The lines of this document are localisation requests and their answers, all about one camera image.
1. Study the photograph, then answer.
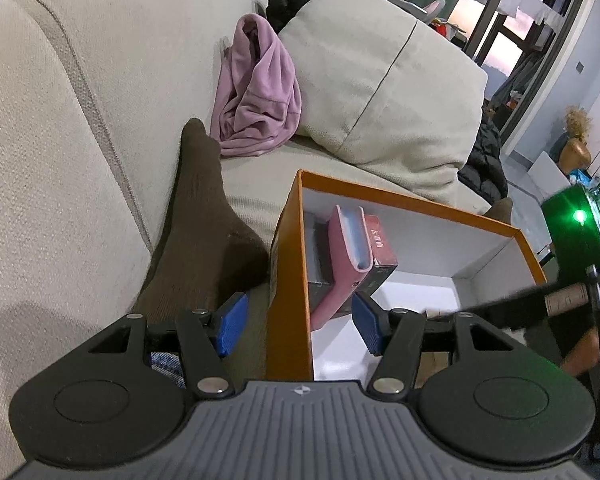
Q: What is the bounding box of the person right hand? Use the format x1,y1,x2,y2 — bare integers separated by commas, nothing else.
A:
560,328,600,376

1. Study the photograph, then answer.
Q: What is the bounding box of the brown socked left foot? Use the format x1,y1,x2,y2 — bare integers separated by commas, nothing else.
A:
133,118,268,324

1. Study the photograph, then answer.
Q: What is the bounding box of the dark red box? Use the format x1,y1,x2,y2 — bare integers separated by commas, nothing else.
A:
358,214,399,296

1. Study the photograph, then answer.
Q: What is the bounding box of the pink notebook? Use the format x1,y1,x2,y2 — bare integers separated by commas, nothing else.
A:
310,205,373,330

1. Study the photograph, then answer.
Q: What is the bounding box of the dark grey box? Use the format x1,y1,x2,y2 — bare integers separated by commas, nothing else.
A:
303,212,334,311

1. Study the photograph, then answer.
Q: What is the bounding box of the gold vase with dried flowers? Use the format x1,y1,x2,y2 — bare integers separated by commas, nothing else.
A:
558,105,592,174

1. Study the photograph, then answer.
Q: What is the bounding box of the orange cardboard box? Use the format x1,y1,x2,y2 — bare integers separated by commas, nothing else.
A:
265,170,546,384

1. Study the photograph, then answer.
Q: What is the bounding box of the black jacket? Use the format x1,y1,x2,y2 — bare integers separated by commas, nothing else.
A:
457,112,508,205

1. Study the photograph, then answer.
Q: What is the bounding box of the pink garment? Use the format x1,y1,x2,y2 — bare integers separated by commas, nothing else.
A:
210,13,302,157

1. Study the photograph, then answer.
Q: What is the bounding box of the beige cushion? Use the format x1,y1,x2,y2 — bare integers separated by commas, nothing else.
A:
279,0,486,203

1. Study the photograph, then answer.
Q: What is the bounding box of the beige sofa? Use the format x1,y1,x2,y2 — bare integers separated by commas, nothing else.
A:
0,0,491,480

